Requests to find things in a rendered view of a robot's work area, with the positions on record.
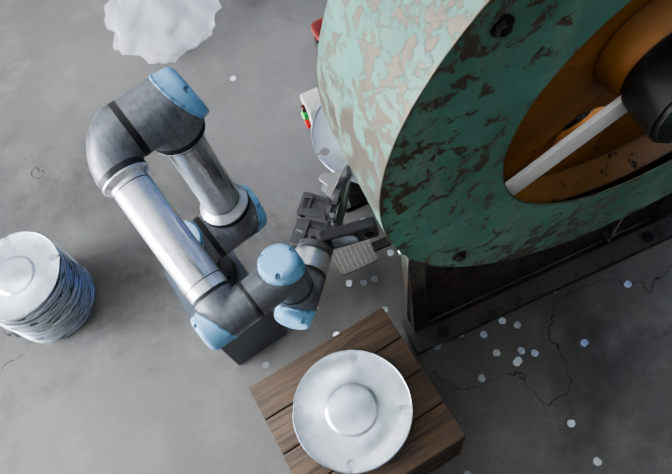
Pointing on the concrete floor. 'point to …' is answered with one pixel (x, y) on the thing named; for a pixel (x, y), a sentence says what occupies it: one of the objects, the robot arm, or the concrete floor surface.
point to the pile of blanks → (59, 305)
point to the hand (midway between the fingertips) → (349, 171)
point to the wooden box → (426, 443)
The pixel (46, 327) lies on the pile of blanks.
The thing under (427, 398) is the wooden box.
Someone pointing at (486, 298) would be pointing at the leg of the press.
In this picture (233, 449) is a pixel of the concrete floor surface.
